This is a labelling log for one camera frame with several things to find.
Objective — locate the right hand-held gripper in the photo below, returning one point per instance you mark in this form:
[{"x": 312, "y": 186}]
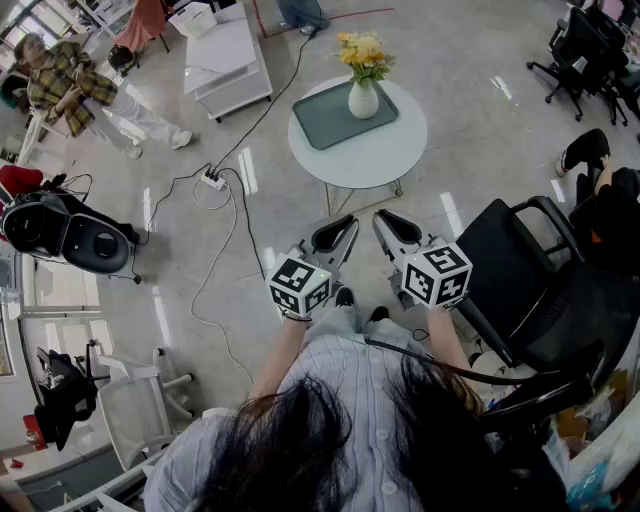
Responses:
[{"x": 435, "y": 275}]

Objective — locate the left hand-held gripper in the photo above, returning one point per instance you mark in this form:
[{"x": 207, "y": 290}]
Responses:
[{"x": 299, "y": 285}]

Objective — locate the dark green tray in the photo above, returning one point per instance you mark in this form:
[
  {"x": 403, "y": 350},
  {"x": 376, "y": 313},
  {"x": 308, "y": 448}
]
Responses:
[{"x": 325, "y": 120}]

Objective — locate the white vase with yellow flowers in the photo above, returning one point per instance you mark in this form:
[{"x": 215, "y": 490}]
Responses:
[{"x": 362, "y": 102}]

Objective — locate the person's right forearm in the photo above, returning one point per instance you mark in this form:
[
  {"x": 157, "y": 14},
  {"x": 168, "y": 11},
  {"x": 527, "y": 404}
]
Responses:
[{"x": 447, "y": 345}]

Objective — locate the person's left forearm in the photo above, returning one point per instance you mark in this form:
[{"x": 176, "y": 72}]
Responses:
[{"x": 280, "y": 355}]

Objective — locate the person's black shoe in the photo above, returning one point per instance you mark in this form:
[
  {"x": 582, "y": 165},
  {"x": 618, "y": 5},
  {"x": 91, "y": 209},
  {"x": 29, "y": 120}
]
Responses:
[
  {"x": 380, "y": 314},
  {"x": 345, "y": 297}
]

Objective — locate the round white side table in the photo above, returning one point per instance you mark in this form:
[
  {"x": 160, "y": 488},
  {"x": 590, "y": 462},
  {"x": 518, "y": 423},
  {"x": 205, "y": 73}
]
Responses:
[{"x": 360, "y": 160}]

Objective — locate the person's light grey trousers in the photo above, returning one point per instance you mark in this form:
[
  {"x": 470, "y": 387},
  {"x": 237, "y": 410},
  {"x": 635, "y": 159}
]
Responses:
[{"x": 330, "y": 325}]

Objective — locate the black wristband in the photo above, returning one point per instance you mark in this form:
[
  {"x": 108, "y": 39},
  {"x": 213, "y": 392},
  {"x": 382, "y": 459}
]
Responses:
[{"x": 295, "y": 317}]

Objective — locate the black mesh armchair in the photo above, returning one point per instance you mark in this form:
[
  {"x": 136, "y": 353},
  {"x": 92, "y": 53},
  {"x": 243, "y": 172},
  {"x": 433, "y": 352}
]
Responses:
[{"x": 505, "y": 260}]

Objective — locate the white power strip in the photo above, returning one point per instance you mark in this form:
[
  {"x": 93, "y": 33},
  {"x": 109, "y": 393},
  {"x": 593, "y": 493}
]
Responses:
[{"x": 214, "y": 181}]

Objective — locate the person's striped shirt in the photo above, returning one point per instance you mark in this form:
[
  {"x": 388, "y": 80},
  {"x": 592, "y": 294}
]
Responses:
[{"x": 360, "y": 400}]

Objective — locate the white low cabinet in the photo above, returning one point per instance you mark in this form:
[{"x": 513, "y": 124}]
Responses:
[{"x": 225, "y": 60}]

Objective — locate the white plastic crate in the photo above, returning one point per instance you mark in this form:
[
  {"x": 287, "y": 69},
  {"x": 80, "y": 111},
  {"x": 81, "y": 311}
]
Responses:
[{"x": 192, "y": 20}]

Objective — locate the white office chair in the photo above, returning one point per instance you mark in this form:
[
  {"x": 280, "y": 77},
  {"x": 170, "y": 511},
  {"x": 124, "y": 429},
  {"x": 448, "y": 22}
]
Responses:
[{"x": 135, "y": 415}]

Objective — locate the black bag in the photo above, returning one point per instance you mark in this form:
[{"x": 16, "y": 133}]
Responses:
[{"x": 121, "y": 59}]

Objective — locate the salmon fabric chair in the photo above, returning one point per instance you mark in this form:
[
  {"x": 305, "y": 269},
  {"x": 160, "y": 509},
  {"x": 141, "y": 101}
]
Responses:
[{"x": 142, "y": 25}]

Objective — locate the white printed bag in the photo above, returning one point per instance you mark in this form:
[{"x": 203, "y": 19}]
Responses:
[{"x": 610, "y": 450}]

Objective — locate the black office chair with jacket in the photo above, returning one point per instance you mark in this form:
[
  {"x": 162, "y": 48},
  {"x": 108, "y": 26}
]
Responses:
[{"x": 65, "y": 405}]

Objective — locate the red bin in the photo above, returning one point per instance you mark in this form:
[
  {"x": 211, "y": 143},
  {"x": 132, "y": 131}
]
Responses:
[{"x": 34, "y": 439}]

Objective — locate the black head-worn camera helmet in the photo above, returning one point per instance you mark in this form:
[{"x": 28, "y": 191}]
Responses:
[{"x": 95, "y": 245}]

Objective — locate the white desk frame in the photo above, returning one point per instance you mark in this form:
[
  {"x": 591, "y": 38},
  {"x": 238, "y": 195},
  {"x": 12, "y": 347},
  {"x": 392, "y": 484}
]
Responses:
[{"x": 15, "y": 300}]

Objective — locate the grey desk with white frame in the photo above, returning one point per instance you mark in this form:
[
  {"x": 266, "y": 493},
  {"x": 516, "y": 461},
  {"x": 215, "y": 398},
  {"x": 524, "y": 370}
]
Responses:
[{"x": 65, "y": 480}]

